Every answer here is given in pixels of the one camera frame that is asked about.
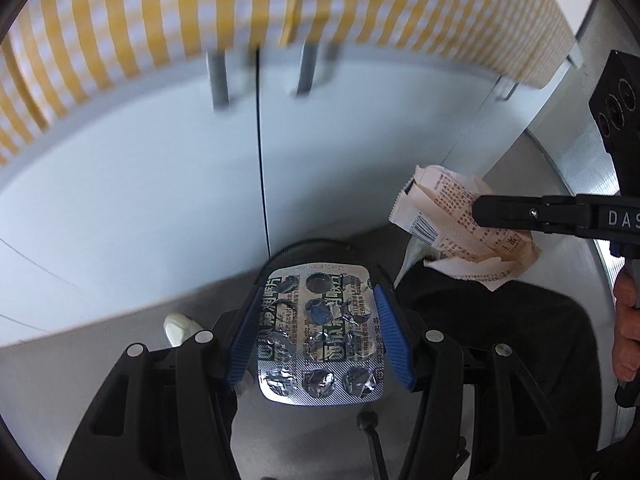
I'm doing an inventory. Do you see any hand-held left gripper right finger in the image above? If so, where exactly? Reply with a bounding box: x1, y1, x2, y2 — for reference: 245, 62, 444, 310
372, 284, 583, 480

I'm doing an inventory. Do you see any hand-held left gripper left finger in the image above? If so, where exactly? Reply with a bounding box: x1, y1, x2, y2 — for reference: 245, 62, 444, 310
56, 284, 266, 480

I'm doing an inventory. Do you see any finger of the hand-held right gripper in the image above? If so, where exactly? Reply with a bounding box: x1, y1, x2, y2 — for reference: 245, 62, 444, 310
472, 194, 591, 235

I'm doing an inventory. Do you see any silver blister pack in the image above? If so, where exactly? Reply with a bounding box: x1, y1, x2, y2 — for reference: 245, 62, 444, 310
256, 261, 386, 403

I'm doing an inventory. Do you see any person's right hand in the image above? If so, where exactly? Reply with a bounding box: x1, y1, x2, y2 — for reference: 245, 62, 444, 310
612, 265, 640, 383

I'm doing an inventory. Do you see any grey ribbed partition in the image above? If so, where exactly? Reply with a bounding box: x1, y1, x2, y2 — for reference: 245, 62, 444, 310
522, 0, 626, 451

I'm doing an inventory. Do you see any black rod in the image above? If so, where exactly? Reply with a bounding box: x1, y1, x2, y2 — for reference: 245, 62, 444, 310
356, 410, 390, 480

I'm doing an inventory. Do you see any white base cabinet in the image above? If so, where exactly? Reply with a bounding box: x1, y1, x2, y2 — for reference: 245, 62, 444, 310
0, 40, 586, 351

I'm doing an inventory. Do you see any yellow checkered tablecloth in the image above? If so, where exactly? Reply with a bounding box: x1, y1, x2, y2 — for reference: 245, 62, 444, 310
0, 0, 576, 166

